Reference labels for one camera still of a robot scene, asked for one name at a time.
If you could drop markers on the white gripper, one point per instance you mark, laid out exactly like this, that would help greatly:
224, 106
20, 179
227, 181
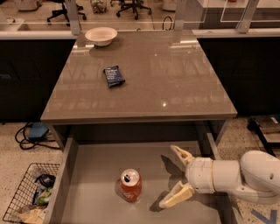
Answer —
200, 173

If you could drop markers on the red coke can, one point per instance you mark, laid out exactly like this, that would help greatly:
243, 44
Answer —
131, 185

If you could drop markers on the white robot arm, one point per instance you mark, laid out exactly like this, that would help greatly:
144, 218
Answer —
254, 178

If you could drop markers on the grey counter cabinet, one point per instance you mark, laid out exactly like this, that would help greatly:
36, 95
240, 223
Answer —
168, 78

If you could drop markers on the grey open top drawer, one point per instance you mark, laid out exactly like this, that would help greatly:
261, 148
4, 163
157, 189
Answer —
87, 190

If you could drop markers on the dark blue snack packet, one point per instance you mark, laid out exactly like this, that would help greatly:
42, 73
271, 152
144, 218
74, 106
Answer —
113, 76

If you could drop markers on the blue foot pedal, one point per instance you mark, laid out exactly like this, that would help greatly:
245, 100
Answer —
38, 131

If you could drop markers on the white bowl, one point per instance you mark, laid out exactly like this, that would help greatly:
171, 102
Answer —
101, 36

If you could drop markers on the black office chair right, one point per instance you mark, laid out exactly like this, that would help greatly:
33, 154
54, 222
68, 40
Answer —
134, 5

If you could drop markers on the black office chair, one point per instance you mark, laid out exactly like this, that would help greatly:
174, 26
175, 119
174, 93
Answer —
134, 5
63, 11

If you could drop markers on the black office chair left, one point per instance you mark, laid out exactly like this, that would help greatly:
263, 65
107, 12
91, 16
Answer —
63, 11

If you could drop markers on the black wire basket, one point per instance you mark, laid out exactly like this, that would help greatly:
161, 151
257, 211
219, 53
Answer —
36, 179

